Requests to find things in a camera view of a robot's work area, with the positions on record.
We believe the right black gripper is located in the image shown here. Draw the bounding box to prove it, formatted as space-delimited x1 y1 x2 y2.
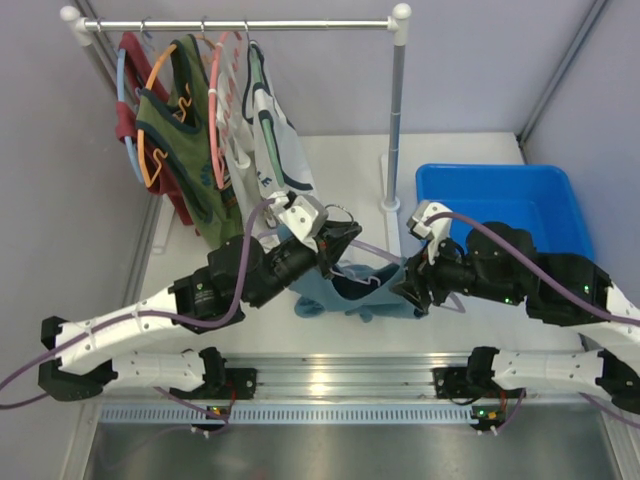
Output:
389 230 523 310

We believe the lavender plastic hanger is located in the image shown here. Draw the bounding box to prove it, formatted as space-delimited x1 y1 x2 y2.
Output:
259 202 466 316

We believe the teal tank top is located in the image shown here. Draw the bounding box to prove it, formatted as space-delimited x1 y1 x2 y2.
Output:
274 224 426 325

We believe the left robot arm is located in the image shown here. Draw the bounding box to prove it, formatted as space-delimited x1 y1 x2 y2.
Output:
38 221 362 402

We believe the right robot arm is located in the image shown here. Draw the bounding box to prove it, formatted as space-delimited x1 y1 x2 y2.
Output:
391 222 639 413

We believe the white navy-trimmed tank top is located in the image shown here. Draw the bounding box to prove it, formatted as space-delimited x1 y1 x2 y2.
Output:
241 39 321 251

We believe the white shirt on pink hanger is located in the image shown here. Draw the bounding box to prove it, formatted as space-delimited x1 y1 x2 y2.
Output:
216 32 262 223

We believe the orange hanger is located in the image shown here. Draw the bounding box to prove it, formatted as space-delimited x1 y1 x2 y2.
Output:
135 42 180 190

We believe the green tank top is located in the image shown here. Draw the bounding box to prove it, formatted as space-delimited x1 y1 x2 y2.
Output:
136 35 243 250

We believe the mint green hanger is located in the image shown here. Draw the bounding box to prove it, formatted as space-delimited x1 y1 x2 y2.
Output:
249 44 284 188

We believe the pink hanger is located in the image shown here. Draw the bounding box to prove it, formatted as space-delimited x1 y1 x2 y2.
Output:
208 32 229 190

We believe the red tank top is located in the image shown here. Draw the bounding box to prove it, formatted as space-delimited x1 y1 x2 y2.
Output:
115 32 193 226

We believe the light blue hanger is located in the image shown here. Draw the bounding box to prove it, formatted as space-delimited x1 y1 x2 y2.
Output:
116 49 143 183

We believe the blue plastic bin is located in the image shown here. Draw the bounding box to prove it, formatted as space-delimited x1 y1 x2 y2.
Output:
415 164 595 260

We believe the white clothes rack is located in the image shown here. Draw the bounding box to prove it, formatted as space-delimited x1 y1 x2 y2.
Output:
58 3 413 251

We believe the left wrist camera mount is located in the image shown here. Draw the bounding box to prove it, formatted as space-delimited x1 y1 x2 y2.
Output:
269 192 328 251

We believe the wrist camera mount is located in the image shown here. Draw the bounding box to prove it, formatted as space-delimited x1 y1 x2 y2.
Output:
269 192 328 251
407 200 452 265

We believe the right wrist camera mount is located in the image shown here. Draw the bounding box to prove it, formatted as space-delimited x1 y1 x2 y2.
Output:
407 200 452 265

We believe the aluminium mounting rail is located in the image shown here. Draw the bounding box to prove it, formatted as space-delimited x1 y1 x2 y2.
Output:
219 352 616 401

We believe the slotted cable duct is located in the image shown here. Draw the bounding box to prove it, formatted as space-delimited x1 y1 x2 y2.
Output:
100 404 483 425

